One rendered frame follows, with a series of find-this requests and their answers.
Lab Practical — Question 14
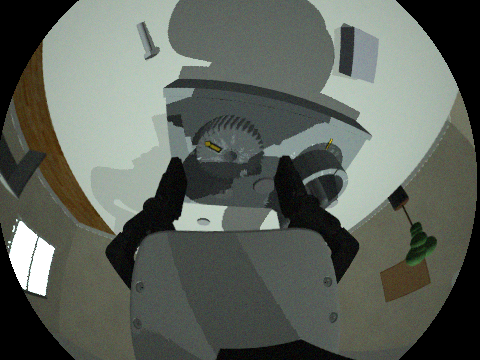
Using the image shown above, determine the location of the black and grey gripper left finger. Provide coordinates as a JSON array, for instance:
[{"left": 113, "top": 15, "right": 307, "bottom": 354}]
[{"left": 105, "top": 157, "right": 187, "bottom": 290}]

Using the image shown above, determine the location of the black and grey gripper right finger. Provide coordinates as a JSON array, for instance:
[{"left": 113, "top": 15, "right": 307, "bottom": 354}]
[{"left": 274, "top": 156, "right": 359, "bottom": 284}]

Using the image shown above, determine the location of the grey bolt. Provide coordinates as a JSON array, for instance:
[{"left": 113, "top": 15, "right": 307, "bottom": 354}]
[{"left": 137, "top": 22, "right": 157, "bottom": 60}]

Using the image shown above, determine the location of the dark grey toothed gear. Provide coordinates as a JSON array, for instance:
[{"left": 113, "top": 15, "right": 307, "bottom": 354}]
[{"left": 196, "top": 115, "right": 265, "bottom": 180}]

